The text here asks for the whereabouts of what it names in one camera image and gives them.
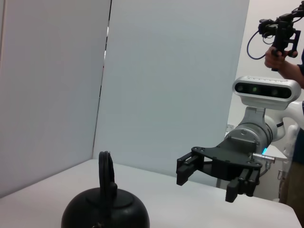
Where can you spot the person's bare forearm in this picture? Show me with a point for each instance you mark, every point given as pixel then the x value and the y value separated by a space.
pixel 292 73

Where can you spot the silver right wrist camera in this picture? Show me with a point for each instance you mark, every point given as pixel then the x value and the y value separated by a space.
pixel 263 91

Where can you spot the person's bare hand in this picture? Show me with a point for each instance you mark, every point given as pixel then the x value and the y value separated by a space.
pixel 268 58

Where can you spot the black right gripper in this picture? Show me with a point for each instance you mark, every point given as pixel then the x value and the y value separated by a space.
pixel 225 161

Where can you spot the black handheld controller rig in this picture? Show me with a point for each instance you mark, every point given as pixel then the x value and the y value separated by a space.
pixel 283 31

